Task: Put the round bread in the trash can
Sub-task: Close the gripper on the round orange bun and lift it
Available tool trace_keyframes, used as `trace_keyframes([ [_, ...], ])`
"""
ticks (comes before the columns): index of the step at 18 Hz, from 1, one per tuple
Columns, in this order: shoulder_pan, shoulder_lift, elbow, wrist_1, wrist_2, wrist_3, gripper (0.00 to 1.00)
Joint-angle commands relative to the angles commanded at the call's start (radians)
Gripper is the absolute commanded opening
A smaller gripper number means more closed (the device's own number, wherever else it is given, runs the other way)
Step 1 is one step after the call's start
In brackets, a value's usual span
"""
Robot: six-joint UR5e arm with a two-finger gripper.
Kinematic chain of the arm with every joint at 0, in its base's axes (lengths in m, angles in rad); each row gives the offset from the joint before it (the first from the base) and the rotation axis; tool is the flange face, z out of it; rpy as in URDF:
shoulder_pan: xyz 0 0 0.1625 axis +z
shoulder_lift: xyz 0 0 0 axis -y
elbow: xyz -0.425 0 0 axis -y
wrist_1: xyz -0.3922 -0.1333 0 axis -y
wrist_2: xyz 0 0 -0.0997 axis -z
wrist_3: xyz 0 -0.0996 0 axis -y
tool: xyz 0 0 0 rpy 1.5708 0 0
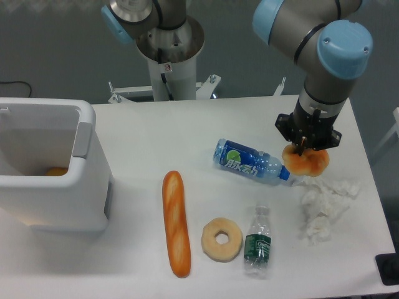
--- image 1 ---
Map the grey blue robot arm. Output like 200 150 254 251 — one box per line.
101 1 373 154

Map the long orange baguette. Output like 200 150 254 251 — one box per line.
162 171 191 278

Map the crumpled white tissue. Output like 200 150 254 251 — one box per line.
298 176 360 245

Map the clear green label water bottle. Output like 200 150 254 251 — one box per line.
243 205 272 278

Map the pale ring donut bread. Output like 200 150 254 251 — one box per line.
201 217 243 262

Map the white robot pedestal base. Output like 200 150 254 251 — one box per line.
107 40 287 105

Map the white trash can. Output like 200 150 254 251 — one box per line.
1 98 113 231

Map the black cable on floor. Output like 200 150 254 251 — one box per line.
0 80 32 98

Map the blue drink bottle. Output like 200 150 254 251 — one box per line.
213 138 298 186

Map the round orange bread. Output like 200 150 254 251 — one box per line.
282 145 330 177

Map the black device at table edge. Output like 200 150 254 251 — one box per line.
375 253 398 286

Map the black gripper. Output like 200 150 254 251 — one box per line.
275 102 342 156

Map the orange item inside trash can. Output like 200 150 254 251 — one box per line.
46 167 69 176

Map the white furniture piece right edge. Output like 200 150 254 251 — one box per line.
370 107 398 166

